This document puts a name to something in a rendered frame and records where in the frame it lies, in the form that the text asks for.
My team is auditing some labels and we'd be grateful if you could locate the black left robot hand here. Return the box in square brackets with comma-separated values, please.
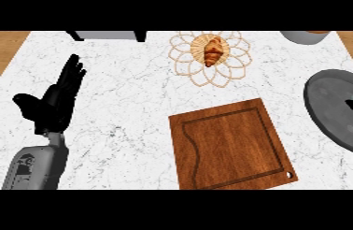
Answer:
[10, 53, 88, 136]

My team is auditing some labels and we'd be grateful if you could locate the brown wooden cutting board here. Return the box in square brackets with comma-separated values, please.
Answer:
[167, 97, 299, 191]

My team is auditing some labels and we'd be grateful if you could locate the dark grey pan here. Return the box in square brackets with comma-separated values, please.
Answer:
[301, 68, 353, 152]

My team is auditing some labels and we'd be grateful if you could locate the grey appliance with black legs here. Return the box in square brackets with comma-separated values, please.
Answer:
[65, 31, 149, 43]

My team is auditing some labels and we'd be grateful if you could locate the beige woven flower placemat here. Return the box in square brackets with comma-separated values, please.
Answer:
[167, 31, 254, 89]

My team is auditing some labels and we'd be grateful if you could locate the brown croissant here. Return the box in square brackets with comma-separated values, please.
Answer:
[202, 36, 226, 68]

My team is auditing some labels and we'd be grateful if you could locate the grey round pot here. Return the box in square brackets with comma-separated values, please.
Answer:
[279, 31, 332, 46]

